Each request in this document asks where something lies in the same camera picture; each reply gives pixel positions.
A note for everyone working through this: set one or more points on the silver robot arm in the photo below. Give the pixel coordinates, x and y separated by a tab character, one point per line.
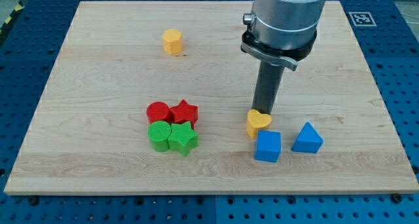
281	32

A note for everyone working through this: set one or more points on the red star block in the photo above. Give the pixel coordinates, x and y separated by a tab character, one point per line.
183	112

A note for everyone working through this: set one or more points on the green star block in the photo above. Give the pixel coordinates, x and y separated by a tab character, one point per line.
183	138

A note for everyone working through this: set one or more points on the yellow heart block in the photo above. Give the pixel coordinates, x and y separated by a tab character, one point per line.
256	121

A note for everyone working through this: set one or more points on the red cylinder block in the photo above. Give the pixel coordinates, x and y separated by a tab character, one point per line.
159	111

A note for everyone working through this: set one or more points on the green cylinder block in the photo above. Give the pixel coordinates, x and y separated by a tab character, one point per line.
158	133

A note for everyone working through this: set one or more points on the light wooden board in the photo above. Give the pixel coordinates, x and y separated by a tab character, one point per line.
88	135

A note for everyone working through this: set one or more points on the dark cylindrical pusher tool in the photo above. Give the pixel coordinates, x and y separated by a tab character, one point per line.
268	83

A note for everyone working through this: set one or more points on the blue cube block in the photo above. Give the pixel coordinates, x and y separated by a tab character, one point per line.
268	146

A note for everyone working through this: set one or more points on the yellow hexagon block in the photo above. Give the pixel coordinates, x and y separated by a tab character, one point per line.
172	41

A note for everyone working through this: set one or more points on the blue triangle block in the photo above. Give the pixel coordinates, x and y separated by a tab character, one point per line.
308	140

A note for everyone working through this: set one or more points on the white fiducial marker tag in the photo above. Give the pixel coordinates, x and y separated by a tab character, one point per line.
362	19

